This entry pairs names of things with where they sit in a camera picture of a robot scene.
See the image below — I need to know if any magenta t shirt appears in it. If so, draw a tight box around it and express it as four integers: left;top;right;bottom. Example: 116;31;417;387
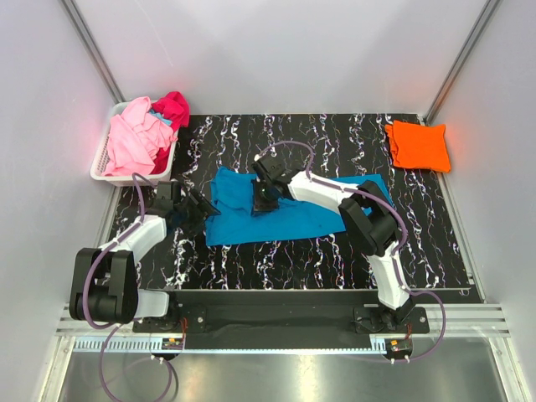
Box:
152;91;190;174

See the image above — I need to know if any light pink t shirt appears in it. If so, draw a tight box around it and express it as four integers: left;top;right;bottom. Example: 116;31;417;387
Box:
102;96;178;177

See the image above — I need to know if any blue t shirt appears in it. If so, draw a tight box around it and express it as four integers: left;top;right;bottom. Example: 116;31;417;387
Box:
204;166;394;247

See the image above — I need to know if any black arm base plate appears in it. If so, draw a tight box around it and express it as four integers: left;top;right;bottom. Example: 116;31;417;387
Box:
133;290;430;353

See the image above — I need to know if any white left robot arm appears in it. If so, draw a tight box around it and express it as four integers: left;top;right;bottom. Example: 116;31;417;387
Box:
69;181;220;332

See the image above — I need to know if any aluminium frame rail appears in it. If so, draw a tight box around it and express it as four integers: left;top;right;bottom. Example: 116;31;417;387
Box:
55;304;512;336

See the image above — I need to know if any white plastic laundry basket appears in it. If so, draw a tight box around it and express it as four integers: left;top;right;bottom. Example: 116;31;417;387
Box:
90;97;178;187

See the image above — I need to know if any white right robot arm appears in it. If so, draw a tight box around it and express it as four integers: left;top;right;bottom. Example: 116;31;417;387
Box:
252;155;415;332

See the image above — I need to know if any folded orange t shirt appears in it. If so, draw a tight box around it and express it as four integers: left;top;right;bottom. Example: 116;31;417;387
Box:
384;121;451;173

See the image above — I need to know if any light blue garment in basket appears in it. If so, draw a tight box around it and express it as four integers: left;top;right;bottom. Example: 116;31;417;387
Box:
149;110;172;126

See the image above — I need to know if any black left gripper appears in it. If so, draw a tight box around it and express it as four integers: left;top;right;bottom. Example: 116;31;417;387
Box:
174;188;219;238

